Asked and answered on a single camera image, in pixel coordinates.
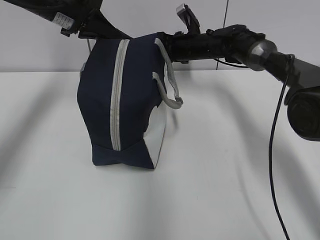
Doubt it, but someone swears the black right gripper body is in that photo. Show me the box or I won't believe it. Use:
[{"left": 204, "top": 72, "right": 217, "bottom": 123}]
[{"left": 156, "top": 31, "right": 175, "bottom": 62}]

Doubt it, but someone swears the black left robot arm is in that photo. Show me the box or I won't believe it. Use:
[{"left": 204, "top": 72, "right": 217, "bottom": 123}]
[{"left": 7, "top": 0, "right": 131, "bottom": 40}]

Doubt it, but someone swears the navy insulated lunch bag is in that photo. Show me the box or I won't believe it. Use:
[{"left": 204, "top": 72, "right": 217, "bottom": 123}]
[{"left": 77, "top": 33, "right": 183, "bottom": 170}]

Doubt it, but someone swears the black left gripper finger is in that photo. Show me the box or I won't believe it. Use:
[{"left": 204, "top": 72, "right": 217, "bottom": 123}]
[{"left": 94, "top": 12, "right": 133, "bottom": 40}]

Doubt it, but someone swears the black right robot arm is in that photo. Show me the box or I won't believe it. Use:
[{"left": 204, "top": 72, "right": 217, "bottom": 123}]
[{"left": 158, "top": 24, "right": 320, "bottom": 142}]

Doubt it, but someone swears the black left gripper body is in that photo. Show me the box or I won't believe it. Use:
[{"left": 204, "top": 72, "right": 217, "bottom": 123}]
[{"left": 60, "top": 0, "right": 110, "bottom": 39}]

